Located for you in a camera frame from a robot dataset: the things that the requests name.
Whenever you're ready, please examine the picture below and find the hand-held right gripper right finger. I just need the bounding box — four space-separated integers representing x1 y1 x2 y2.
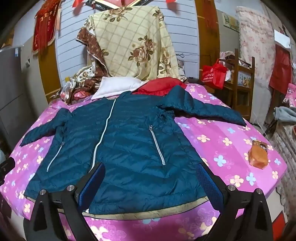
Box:
196 162 274 241

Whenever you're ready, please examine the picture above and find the teal puffer jacket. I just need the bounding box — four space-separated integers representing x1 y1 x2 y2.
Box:
20 85 247 216

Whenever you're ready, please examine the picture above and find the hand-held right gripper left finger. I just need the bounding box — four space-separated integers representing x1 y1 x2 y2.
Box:
24 162 107 241

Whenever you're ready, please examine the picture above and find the red hanging cloth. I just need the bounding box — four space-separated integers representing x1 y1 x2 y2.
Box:
269 44 293 94

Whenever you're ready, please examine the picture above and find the brown patterned blanket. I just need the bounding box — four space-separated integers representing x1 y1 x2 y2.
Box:
69 28 110 105

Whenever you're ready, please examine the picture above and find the grey refrigerator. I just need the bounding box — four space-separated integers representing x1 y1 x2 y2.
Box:
0 44 47 149

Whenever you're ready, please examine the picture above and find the red garment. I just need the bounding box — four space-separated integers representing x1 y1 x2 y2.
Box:
133 77 188 96

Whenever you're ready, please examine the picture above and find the red tasselled banner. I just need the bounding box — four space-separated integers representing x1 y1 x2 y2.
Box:
32 0 62 54

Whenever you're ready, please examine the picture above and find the orange snack packet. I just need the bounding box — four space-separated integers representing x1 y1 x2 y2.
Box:
248 140 269 168

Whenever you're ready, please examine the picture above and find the pink floral bed sheet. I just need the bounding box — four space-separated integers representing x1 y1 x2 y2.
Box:
0 82 288 241

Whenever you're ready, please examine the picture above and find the pink floral hanging quilt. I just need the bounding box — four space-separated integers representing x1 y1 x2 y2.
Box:
236 6 277 86

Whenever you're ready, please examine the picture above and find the white folded cloth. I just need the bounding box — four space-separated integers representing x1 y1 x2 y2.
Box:
91 77 148 100

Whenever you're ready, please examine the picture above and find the wooden chair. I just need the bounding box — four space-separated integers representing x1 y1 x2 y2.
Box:
218 49 255 120

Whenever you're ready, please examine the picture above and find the red shopping bag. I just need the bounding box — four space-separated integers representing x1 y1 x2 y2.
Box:
202 59 228 90

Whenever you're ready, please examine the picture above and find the red snack packet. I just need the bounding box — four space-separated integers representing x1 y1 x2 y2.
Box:
73 90 88 100

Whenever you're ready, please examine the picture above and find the cream floral blanket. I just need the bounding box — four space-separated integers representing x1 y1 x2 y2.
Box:
84 6 183 81

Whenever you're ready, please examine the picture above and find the wall picture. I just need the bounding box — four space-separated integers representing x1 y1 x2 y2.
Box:
222 12 240 32

